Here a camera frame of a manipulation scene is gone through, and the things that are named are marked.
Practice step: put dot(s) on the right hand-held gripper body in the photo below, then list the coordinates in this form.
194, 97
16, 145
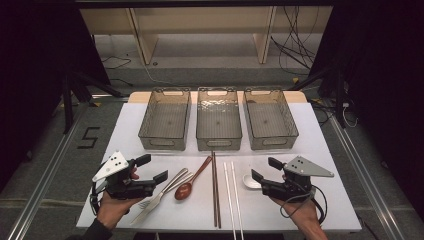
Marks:
290, 191

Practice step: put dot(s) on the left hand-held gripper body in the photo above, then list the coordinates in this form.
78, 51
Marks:
133, 190

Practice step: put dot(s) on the white ceramic spoon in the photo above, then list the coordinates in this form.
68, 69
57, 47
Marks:
248, 181

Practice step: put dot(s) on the silver metal fork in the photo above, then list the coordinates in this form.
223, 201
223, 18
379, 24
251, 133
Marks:
166, 188

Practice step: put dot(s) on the brown wooden spoon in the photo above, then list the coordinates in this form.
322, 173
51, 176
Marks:
183, 192

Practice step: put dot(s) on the white chopstick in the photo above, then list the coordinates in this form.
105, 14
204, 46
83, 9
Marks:
237, 196
229, 196

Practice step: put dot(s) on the smoky clear plastic bin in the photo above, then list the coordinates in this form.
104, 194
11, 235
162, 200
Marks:
268, 123
218, 123
165, 123

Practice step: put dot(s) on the person's right hand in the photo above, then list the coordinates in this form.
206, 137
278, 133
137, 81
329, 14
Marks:
305, 213

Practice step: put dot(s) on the person's left hand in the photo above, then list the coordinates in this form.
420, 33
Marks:
113, 210

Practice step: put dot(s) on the silver metal knife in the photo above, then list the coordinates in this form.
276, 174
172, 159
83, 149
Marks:
146, 210

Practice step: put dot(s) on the white table mat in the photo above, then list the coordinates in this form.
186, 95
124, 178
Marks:
306, 133

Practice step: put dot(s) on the black tripod stand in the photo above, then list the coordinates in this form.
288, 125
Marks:
68, 100
339, 96

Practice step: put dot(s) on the black curtain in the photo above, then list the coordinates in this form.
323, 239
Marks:
33, 83
386, 83

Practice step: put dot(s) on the beige wooden desk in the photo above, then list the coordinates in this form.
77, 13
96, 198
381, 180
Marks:
200, 18

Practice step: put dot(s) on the aluminium floor rail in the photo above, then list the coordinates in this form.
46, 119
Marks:
43, 186
366, 176

